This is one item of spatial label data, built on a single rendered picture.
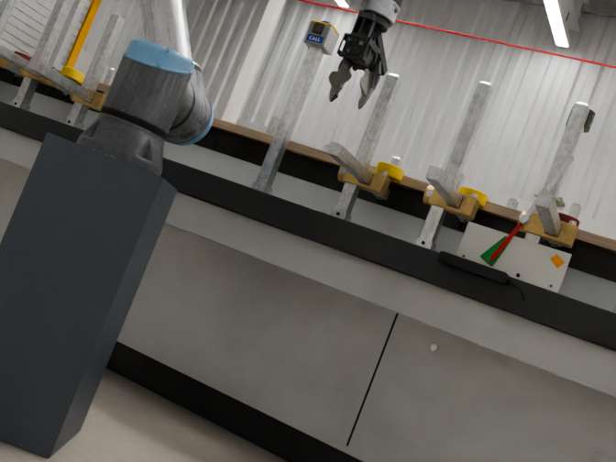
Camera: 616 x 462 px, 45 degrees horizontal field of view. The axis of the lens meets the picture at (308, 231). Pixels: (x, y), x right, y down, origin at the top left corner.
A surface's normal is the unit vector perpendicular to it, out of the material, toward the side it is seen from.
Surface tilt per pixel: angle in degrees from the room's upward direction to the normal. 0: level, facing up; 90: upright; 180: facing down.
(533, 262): 90
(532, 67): 90
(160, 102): 90
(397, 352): 90
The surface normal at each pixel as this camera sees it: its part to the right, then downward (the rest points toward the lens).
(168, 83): 0.60, 0.18
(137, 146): 0.58, -0.19
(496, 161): -0.42, -0.22
